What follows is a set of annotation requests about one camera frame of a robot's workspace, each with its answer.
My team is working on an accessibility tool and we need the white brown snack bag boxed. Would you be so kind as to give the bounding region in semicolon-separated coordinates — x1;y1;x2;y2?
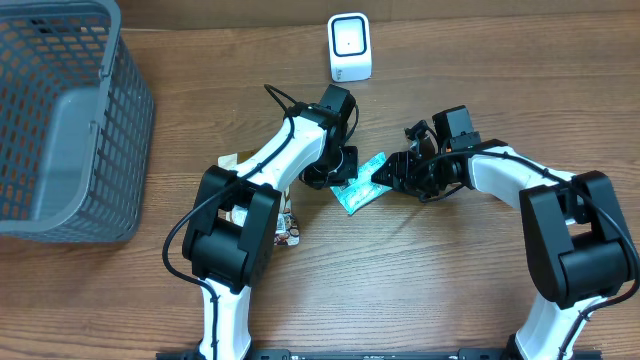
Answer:
218;150;301;247

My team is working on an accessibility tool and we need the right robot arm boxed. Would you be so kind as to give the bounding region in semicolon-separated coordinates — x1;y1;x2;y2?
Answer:
371;106;639;359

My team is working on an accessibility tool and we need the teal wet wipes pack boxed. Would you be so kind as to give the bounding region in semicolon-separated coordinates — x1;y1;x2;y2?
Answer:
331;152;391;216

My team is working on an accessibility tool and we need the white barcode scanner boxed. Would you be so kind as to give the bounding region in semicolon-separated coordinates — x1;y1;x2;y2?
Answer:
327;12;373;82

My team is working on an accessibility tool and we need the grey plastic shopping basket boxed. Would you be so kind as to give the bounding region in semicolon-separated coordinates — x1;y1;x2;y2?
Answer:
1;0;155;243

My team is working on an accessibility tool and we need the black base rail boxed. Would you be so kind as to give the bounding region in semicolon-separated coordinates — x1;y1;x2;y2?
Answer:
155;348;603;360

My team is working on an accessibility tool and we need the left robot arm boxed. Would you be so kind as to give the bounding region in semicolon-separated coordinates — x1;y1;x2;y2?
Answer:
178;85;358;359

